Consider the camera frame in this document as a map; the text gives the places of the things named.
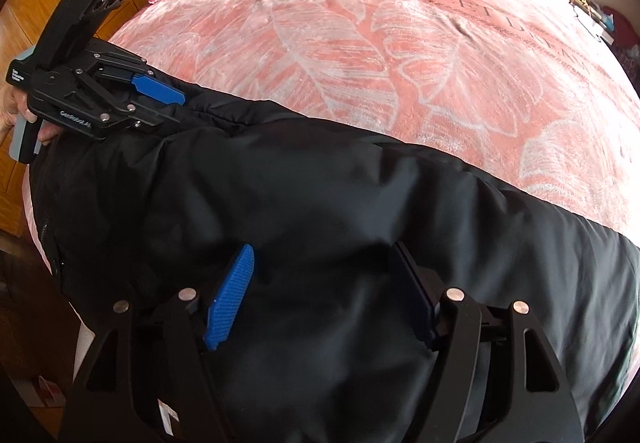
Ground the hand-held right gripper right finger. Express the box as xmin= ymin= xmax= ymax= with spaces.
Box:
xmin=396 ymin=242 xmax=587 ymax=443

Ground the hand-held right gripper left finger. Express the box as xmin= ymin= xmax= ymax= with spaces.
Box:
xmin=65 ymin=244 xmax=257 ymax=443

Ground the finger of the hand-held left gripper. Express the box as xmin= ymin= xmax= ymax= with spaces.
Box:
xmin=75 ymin=76 xmax=168 ymax=131
xmin=77 ymin=40 xmax=187 ymax=106

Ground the black puffer jacket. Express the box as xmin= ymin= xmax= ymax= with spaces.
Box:
xmin=29 ymin=79 xmax=640 ymax=443

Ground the person's left hand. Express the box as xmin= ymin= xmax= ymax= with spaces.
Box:
xmin=0 ymin=86 xmax=56 ymax=146

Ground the pink leaf-patterned blanket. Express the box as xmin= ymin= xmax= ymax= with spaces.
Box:
xmin=20 ymin=0 xmax=640 ymax=324

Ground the red cloth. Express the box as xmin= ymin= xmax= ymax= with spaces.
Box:
xmin=612 ymin=13 xmax=640 ymax=55

